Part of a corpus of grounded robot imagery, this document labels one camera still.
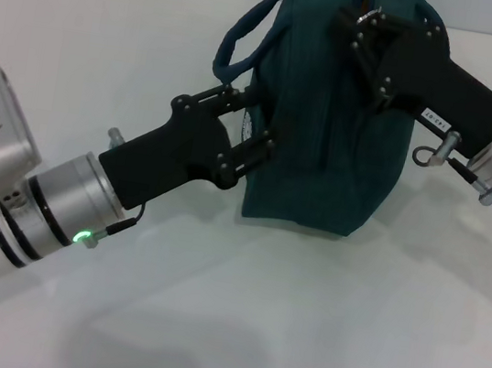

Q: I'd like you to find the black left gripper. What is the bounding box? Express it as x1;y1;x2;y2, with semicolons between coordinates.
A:
91;66;288;233

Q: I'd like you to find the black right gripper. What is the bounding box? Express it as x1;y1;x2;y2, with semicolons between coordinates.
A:
317;2;492;165

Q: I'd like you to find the dark teal insulated lunch bag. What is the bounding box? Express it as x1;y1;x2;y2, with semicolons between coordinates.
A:
189;0;434;250

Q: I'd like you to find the metal zipper pull ring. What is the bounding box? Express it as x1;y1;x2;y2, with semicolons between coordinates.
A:
355;4;389;29

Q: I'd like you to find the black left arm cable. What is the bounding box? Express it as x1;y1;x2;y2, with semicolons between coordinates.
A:
87;124;159;256

